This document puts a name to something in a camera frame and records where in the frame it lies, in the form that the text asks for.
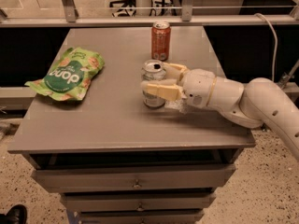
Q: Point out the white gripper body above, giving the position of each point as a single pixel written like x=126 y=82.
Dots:
x=198 y=86

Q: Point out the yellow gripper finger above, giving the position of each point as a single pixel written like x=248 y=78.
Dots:
x=167 y=89
x=175 y=71

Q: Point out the white 7up can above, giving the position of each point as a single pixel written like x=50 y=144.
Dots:
x=153 y=71

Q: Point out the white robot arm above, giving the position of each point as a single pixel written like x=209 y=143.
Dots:
x=259 y=102

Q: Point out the orange soda can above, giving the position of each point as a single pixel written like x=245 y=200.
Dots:
x=160 y=40

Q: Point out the black office chair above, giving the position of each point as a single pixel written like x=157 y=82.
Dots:
x=123 y=8

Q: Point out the top grey drawer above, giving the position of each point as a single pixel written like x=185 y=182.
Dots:
x=134 y=178

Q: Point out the grey drawer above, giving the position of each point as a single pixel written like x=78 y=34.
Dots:
x=187 y=216
x=134 y=178
x=138 y=201

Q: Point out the grey drawer cabinet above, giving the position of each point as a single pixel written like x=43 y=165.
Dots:
x=112 y=128

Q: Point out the green snack bag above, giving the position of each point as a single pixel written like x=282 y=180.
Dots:
x=71 y=76

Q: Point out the bottom grey drawer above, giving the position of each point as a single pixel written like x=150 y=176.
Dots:
x=187 y=216

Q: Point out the middle grey drawer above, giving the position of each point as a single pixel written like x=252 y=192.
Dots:
x=138 y=201

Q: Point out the black shoe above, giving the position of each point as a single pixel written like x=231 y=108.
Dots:
x=16 y=215

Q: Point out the metal window rail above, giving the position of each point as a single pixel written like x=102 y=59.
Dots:
x=216 y=20

